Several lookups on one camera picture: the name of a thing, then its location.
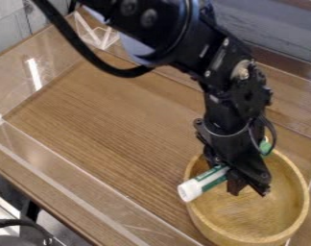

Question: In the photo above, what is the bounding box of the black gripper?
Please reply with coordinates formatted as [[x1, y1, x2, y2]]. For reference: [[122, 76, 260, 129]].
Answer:
[[194, 118, 272, 196]]

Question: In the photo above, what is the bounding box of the green and white marker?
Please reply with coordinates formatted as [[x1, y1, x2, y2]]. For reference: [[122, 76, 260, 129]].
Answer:
[[178, 137, 272, 203]]

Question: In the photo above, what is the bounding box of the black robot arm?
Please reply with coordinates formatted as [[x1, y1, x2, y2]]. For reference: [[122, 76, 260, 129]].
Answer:
[[33, 0, 275, 196]]

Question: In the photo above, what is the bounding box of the brown wooden bowl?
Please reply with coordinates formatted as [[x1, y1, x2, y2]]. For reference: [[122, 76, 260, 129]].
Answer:
[[187, 151, 310, 246]]

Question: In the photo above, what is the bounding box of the clear acrylic front wall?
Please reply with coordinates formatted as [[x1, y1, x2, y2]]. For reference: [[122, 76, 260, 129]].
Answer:
[[0, 119, 202, 246]]

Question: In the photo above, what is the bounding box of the black cable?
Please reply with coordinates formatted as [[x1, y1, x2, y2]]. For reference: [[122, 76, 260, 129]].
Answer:
[[0, 218, 57, 246]]

